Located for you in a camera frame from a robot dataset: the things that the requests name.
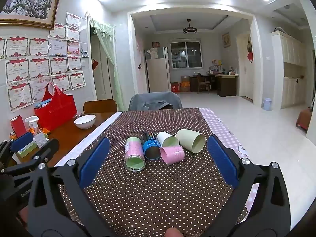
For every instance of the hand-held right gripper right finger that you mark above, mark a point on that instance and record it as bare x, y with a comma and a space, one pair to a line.
223, 158

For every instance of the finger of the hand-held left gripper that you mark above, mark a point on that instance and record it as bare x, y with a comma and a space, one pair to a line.
22, 141
48, 149

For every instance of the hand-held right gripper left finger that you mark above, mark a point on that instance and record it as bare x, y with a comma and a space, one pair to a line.
95, 163

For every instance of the pink and green cup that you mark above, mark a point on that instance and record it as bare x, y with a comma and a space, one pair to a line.
133, 150

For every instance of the pale green cup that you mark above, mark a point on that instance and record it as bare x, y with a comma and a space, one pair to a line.
185, 137

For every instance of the small pink cup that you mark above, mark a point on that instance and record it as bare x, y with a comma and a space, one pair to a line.
172, 154

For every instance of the black and blue cup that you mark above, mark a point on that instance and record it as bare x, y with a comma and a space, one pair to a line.
150, 148

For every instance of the white cup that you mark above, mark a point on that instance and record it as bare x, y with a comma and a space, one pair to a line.
164, 137

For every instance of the person's right hand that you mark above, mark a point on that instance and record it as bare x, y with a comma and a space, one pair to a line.
173, 233

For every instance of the green tissue box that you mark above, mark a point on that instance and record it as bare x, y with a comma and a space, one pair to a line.
26, 151

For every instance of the clear spray bottle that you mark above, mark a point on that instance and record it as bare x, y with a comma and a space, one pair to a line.
39, 135

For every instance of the pink checked tablecloth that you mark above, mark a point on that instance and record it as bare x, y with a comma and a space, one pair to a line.
217, 123

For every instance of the red bag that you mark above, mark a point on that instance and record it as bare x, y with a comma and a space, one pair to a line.
55, 113

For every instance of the white bowl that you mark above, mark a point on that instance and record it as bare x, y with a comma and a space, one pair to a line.
85, 122

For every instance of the brown polka-dot tablecloth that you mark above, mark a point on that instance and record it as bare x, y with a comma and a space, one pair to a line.
153, 195

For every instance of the light blue trash can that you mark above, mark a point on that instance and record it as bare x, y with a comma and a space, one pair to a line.
267, 104

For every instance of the dark wooden desk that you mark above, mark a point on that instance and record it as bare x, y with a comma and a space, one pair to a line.
226, 84

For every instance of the dark wooden desk chair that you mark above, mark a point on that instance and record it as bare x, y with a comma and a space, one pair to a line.
203, 84

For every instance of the white entrance door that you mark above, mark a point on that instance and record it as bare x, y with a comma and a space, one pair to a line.
244, 79

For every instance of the brown cardboard box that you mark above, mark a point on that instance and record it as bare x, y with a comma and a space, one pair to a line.
185, 84

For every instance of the red cardboard box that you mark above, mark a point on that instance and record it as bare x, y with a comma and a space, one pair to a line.
175, 87

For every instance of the grey jacket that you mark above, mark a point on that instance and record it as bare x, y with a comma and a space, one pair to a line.
153, 98

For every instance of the red-brown wooden seat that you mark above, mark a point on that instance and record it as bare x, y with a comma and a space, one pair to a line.
303, 119

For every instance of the white interior door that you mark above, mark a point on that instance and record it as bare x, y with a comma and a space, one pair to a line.
102, 74

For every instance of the white tall cabinet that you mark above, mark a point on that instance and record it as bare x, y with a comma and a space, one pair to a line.
292, 86

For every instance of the red door decoration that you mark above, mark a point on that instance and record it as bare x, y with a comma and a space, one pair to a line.
250, 54

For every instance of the white refrigerator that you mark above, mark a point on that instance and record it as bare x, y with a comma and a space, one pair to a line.
156, 74

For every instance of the window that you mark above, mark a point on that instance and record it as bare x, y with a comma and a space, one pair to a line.
186, 54

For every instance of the green lace curtain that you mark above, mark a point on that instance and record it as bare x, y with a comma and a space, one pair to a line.
108, 44

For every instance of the dark ceiling lamp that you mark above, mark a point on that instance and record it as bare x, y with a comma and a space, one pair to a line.
190, 30

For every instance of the framed tree painting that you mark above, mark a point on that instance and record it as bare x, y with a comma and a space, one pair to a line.
27, 2

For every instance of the wall of award certificates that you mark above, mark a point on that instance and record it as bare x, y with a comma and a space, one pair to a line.
39, 64

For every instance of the small framed wall picture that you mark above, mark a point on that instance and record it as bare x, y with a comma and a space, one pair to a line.
226, 40

